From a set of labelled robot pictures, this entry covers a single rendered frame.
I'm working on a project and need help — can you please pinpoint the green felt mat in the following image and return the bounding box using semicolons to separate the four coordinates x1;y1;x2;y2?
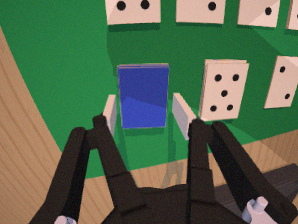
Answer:
0;0;298;171

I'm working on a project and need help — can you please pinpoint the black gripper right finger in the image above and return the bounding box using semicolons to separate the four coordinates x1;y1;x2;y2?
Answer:
172;93;298;224

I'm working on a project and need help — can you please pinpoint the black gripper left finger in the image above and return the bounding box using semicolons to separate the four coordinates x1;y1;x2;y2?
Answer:
29;95;157;224

